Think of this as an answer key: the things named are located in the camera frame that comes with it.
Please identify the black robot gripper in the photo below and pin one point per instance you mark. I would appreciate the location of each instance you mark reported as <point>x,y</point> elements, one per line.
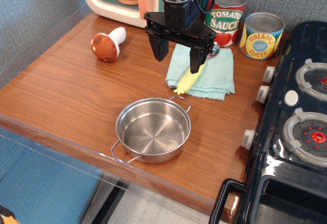
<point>180,22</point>

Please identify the stainless steel pot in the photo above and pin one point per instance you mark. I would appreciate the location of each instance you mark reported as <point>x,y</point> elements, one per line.
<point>153,130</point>

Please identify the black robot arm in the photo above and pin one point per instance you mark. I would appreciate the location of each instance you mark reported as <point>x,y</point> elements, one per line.
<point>181,22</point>

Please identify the orange object bottom left corner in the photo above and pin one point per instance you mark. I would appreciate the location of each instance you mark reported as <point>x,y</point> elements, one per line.
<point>7,216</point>

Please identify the light blue folded cloth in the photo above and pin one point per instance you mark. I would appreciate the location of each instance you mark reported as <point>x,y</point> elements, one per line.
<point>225,73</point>

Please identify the tomato sauce can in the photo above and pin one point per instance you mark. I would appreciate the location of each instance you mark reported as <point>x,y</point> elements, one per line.
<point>225,18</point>

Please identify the plush brown mushroom toy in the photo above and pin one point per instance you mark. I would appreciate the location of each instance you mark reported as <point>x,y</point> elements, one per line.
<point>106,46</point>

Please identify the pineapple slices can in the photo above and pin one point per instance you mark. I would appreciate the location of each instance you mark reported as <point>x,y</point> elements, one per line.
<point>261,35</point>

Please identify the black toy stove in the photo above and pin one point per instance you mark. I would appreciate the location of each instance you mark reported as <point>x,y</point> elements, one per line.
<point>286,169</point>

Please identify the clear acrylic table guard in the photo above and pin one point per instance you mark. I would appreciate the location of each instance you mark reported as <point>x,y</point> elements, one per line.
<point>42,185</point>

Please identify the yellow handled metal spoon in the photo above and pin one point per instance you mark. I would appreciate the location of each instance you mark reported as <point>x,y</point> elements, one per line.
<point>203,84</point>

